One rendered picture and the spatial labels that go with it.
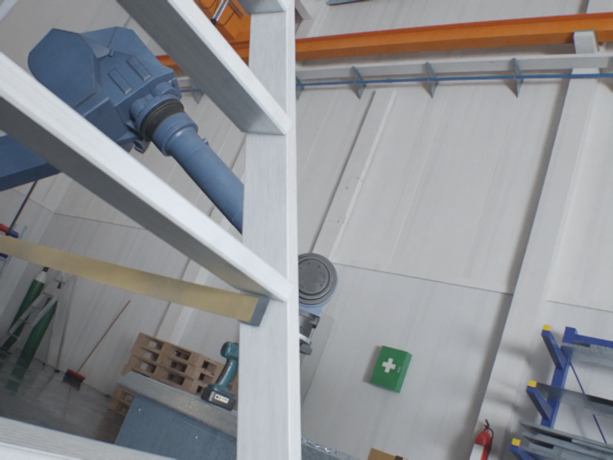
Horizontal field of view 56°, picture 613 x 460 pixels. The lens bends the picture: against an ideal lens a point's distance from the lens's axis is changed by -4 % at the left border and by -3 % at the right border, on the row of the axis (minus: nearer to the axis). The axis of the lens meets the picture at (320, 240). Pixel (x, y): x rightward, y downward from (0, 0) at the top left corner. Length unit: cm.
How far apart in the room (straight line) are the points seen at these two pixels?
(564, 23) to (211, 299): 782
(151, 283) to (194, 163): 133
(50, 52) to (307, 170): 714
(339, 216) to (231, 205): 616
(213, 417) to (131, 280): 112
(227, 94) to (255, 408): 37
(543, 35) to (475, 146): 163
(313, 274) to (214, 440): 61
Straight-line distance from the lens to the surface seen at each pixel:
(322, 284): 189
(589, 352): 574
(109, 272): 87
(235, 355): 224
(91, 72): 216
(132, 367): 778
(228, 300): 71
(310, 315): 193
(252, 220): 74
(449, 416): 670
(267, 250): 71
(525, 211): 731
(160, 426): 210
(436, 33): 898
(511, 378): 639
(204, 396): 224
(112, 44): 232
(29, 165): 248
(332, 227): 810
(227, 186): 205
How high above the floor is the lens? 70
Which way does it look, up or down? 17 degrees up
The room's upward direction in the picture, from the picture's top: 22 degrees clockwise
